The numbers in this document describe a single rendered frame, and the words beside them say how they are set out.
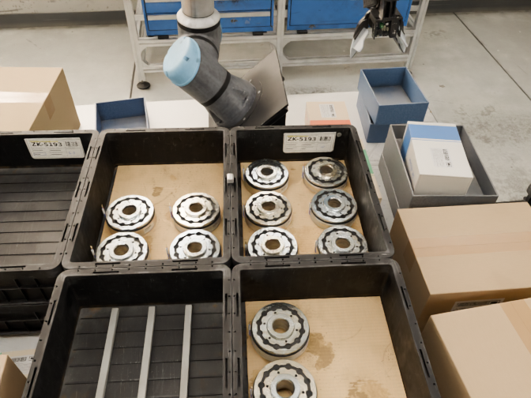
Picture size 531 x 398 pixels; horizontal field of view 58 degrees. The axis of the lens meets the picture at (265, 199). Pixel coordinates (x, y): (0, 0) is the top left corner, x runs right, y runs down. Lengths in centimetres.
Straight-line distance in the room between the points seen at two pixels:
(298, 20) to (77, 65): 144
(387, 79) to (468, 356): 100
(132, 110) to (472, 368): 119
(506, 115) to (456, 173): 199
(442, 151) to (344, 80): 198
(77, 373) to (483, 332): 69
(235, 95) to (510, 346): 86
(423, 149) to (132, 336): 77
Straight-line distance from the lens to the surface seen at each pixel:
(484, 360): 88
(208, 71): 127
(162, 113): 160
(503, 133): 298
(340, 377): 87
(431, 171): 115
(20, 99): 142
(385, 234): 93
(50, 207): 118
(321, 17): 295
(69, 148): 122
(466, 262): 103
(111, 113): 159
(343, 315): 93
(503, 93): 334
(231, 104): 129
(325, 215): 104
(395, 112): 145
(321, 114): 146
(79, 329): 96
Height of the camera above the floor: 162
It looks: 46 degrees down
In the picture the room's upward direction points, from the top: 2 degrees clockwise
